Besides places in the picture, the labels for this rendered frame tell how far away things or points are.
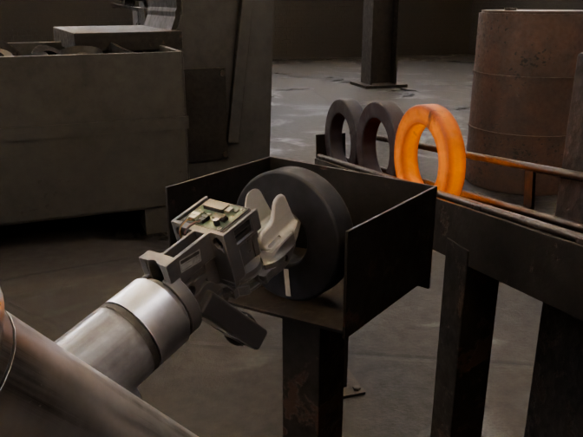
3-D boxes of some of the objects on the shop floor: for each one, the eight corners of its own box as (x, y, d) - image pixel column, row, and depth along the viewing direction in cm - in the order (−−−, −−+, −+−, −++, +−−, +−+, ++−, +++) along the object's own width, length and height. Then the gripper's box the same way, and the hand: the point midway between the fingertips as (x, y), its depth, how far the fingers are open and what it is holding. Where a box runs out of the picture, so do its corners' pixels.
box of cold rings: (157, 180, 348) (147, 29, 322) (194, 229, 275) (184, 38, 250) (-56, 202, 312) (-87, 33, 286) (-78, 264, 239) (-122, 45, 213)
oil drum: (530, 164, 384) (549, 6, 355) (604, 191, 330) (634, 8, 301) (442, 172, 367) (455, 7, 338) (506, 201, 313) (527, 9, 284)
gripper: (185, 276, 55) (321, 164, 69) (116, 252, 60) (256, 153, 74) (207, 349, 60) (331, 231, 73) (142, 322, 65) (270, 216, 78)
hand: (291, 218), depth 74 cm, fingers closed, pressing on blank
